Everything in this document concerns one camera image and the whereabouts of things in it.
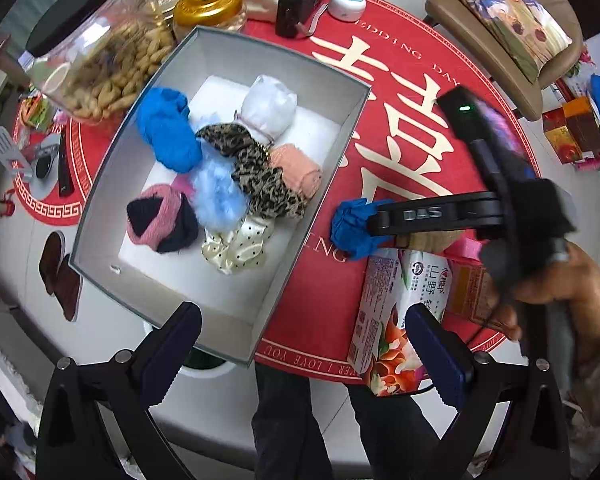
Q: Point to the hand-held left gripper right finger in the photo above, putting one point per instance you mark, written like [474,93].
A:
[432,355]

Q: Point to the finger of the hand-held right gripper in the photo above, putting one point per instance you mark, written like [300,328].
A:
[430,215]

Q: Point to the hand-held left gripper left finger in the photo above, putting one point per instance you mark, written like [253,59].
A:
[172,350]

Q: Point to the grey box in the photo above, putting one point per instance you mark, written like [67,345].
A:
[205,302]

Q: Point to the cream polka dot scrunchie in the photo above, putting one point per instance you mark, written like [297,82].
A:
[235,247]

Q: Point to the pink and black knit scrunchie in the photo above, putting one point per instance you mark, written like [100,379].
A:
[160,220]

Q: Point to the light blue fluffy scrunchie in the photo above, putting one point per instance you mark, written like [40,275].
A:
[217,192]

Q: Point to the leopard print scrunchie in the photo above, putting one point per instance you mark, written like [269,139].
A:
[260,175]

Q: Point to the white scrunchie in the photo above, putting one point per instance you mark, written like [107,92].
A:
[267,105]

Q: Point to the person's right hand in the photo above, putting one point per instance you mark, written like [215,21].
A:
[592,300]

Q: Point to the tan cloth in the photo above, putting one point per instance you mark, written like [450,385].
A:
[425,242]

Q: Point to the pink sponge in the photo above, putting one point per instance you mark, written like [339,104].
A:
[467,247]

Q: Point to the printed snack box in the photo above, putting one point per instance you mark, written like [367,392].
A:
[390,320]

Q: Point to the pink carton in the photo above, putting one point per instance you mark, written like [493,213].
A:
[467,290]

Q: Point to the red orange gift box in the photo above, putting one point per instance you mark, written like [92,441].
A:
[575,130]

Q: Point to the brown chair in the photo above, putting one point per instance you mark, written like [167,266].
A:
[480,50]

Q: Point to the person's dark trousers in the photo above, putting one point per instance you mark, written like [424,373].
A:
[285,420]

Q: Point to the brown leather pouch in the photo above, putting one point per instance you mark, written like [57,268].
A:
[60,275]

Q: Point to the white foam liner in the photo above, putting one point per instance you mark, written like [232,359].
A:
[315,135]

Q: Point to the red round table mat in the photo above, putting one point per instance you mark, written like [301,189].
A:
[410,60]

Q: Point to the floral cushion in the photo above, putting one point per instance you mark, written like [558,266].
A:
[510,15]

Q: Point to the small red patterned mat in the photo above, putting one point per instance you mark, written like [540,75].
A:
[45,205]

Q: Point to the black remote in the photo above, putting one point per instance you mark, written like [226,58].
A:
[65,170]

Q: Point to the white round device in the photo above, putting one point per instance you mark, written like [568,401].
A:
[347,2]

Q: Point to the sunglasses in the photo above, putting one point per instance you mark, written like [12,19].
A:
[45,157]

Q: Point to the white slotted stand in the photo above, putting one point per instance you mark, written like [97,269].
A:
[2,147]

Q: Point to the colorful snack packet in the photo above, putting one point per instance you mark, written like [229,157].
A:
[35,110]

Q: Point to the peanut jar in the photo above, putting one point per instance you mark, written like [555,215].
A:
[115,65]

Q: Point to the gold lid jar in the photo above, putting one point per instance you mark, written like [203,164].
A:
[210,7]

